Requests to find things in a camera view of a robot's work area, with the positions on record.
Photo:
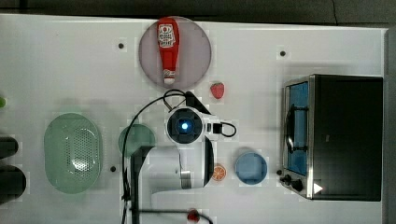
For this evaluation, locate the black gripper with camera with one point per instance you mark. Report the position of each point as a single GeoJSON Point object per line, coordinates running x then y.
{"type": "Point", "coordinates": [192, 122]}

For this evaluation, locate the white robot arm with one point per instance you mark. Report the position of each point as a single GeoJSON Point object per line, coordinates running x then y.
{"type": "Point", "coordinates": [187, 163]}

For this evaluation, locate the silver black toaster oven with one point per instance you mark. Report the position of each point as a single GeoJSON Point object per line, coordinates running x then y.
{"type": "Point", "coordinates": [332, 139]}

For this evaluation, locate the red toy strawberry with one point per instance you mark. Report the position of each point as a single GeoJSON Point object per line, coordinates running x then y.
{"type": "Point", "coordinates": [217, 90]}

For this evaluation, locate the orange toy slice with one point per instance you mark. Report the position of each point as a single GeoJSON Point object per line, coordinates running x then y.
{"type": "Point", "coordinates": [219, 172]}

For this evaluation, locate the grey round plate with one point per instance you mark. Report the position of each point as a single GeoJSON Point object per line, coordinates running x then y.
{"type": "Point", "coordinates": [194, 56]}

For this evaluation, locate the blue cup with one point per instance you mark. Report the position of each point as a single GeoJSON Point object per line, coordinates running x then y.
{"type": "Point", "coordinates": [251, 168]}

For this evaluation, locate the small red toy fruit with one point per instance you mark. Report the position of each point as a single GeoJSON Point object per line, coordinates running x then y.
{"type": "Point", "coordinates": [193, 216]}

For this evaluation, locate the red ketchup bottle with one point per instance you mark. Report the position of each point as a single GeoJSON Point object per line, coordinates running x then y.
{"type": "Point", "coordinates": [168, 44]}

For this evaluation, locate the green perforated colander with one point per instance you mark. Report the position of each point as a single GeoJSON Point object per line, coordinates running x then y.
{"type": "Point", "coordinates": [73, 153]}

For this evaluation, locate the black bowl with green stripe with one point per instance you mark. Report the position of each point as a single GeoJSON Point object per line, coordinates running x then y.
{"type": "Point", "coordinates": [12, 183]}

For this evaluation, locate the green toy lime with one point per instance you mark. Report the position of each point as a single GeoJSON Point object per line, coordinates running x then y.
{"type": "Point", "coordinates": [3, 102]}

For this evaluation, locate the green mug with handle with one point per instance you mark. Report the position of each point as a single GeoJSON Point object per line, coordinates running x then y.
{"type": "Point", "coordinates": [140, 135]}

